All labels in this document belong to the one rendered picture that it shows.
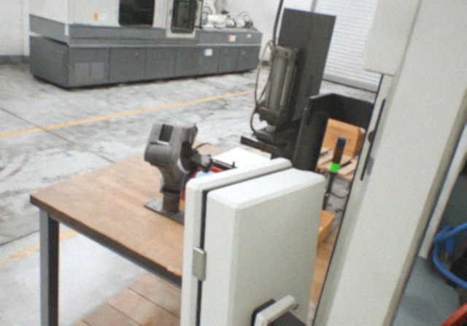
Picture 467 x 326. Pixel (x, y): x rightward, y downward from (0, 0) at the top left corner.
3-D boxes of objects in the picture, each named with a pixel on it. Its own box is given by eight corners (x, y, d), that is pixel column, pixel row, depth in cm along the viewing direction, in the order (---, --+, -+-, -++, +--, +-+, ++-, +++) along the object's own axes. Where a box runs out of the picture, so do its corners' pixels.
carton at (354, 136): (333, 135, 556) (341, 99, 539) (376, 149, 523) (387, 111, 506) (309, 144, 504) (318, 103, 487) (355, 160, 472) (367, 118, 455)
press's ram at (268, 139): (236, 150, 168) (249, 79, 158) (264, 138, 190) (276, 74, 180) (276, 164, 160) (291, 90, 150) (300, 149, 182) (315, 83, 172)
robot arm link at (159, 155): (169, 173, 150) (152, 138, 120) (187, 177, 150) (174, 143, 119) (165, 189, 148) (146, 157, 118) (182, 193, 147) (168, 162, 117)
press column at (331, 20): (264, 174, 195) (297, 9, 169) (275, 168, 205) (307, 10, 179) (292, 184, 189) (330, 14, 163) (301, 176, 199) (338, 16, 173)
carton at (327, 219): (273, 249, 138) (278, 228, 135) (300, 221, 159) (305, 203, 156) (309, 264, 133) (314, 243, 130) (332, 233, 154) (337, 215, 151)
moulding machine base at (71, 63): (68, 93, 600) (69, 24, 567) (28, 77, 649) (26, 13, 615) (257, 72, 1046) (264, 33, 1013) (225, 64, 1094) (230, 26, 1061)
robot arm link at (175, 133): (175, 122, 148) (149, 120, 118) (199, 126, 147) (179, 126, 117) (168, 154, 149) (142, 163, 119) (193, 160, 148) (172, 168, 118)
